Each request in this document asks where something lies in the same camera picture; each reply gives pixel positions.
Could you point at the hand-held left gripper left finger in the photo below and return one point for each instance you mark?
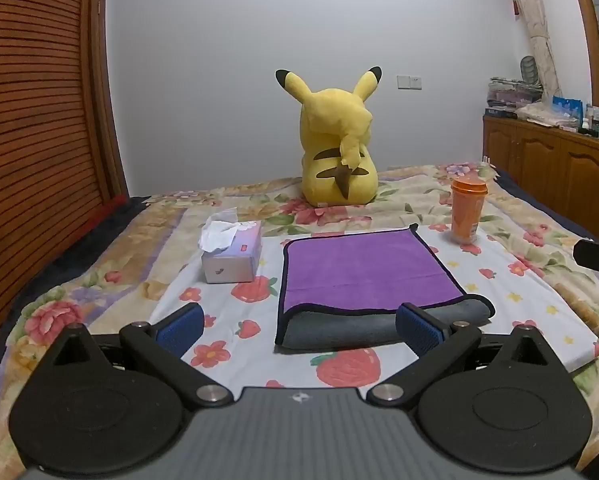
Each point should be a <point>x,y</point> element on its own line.
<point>182,330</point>

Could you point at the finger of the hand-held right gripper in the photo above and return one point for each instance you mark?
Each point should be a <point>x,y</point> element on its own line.
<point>598,256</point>

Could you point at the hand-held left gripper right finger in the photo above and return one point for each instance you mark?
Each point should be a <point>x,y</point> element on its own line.
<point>419,330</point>

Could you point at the purple and grey towel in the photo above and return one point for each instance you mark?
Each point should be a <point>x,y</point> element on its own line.
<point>359,270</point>

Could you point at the tissue box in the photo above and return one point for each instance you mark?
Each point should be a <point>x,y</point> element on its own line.
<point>229,266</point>

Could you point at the white strawberry print cloth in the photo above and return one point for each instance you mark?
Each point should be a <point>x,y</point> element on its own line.
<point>509,305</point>

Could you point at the floral bed sheet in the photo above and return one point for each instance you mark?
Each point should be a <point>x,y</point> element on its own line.
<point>129,245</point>

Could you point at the wooden cabinet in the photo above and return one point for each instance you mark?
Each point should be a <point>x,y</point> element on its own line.
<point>539,170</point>

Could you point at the orange plastic cup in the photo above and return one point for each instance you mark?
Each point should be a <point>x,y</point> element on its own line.
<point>467,215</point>

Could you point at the blue packet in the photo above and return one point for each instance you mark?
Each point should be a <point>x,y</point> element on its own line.
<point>568,109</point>

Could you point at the pale folded cloth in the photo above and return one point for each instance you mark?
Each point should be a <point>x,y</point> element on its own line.
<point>542,114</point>

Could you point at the stack of folded clothes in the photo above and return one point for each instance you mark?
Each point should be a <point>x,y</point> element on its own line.
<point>512,95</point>

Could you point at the grey fan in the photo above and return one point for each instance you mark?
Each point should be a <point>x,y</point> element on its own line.
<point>528,69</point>

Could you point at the yellow plush toy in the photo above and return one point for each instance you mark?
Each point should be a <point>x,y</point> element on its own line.
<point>334,125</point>

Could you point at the cream patterned curtain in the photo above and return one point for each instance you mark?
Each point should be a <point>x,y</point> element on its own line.
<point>534,20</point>

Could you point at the louvered wooden wardrobe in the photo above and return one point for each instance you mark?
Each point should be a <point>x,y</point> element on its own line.
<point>29,110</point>

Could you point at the wooden window frame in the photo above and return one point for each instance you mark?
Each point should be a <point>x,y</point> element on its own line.
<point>587,20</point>

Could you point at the white wall switch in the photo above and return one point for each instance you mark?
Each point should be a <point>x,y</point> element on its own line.
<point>409,82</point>

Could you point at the red wall hanging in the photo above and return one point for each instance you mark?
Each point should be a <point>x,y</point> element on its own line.
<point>516,4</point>

